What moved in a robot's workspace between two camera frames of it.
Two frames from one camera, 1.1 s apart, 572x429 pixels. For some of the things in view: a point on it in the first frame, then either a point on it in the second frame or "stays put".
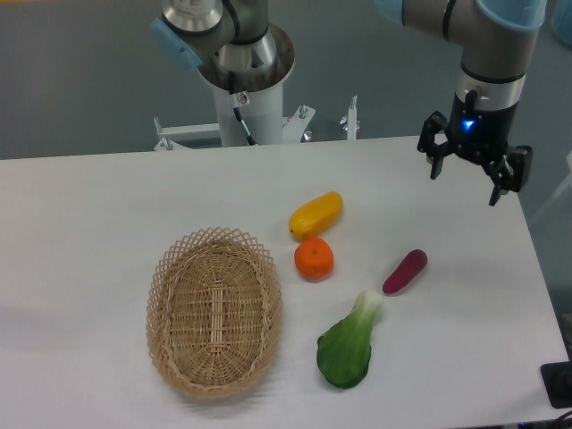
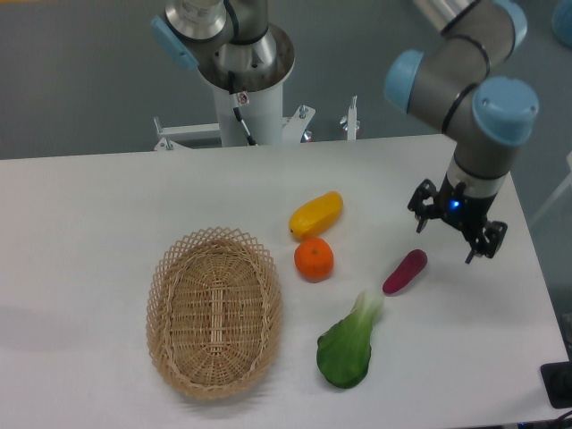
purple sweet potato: (414, 262) stays put
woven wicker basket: (214, 313) stays put
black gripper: (481, 136) → (463, 212)
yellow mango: (315, 215) stays put
